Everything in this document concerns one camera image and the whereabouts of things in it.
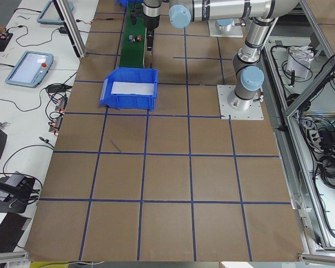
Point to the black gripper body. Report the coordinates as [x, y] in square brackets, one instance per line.
[152, 22]

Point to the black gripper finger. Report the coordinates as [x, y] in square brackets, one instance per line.
[134, 15]
[150, 39]

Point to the far blue bin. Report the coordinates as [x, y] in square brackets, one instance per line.
[123, 3]

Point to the green conveyor belt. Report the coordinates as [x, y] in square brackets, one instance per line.
[133, 53]

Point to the white foam pad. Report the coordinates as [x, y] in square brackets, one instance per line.
[133, 88]

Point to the blue plastic bin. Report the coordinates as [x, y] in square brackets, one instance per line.
[129, 101]

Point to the far teach pendant tablet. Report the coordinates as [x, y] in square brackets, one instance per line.
[49, 15]

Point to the teach pendant tablet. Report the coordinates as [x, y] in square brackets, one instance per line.
[49, 15]
[30, 69]

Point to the near teach pendant tablet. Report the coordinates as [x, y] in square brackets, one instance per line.
[30, 69]

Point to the white crumpled bag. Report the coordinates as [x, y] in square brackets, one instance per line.
[299, 61]

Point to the black monitor stand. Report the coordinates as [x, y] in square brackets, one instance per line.
[15, 189]

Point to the aluminium frame post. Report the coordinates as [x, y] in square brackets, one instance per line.
[71, 27]

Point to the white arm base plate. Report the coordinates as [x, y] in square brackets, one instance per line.
[234, 109]

